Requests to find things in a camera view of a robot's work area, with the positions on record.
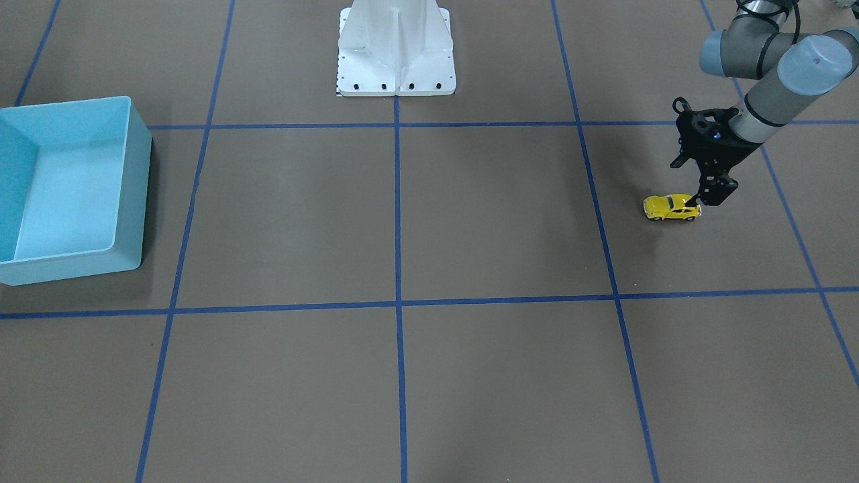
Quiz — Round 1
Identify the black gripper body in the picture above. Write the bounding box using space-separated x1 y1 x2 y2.
669 97 762 184

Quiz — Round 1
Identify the yellow beetle toy car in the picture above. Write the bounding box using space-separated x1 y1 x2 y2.
642 193 703 221

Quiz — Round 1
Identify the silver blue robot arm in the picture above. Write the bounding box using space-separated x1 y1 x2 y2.
671 1 858 206

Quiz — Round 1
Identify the light blue plastic bin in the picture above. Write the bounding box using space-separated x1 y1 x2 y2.
1 96 152 286

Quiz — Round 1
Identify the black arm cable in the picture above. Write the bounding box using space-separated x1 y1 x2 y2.
735 0 806 41

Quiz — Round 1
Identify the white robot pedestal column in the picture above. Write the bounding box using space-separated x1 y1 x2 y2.
336 1 457 96

